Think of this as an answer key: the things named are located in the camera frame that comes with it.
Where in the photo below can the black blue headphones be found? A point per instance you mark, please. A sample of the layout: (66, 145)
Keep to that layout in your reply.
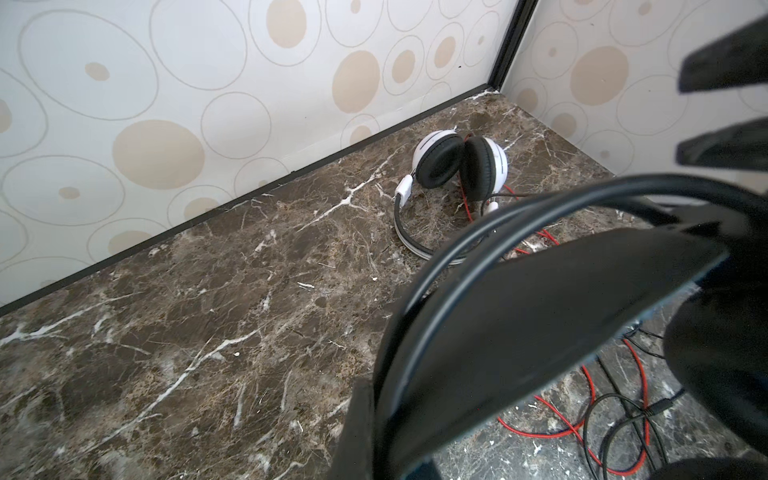
(533, 289)

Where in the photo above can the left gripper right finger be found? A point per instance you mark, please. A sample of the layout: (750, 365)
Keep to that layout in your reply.
(716, 347)

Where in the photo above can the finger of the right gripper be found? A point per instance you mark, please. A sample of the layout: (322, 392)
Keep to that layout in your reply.
(736, 60)
(742, 147)

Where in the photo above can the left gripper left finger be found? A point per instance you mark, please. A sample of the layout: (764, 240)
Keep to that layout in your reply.
(354, 455)

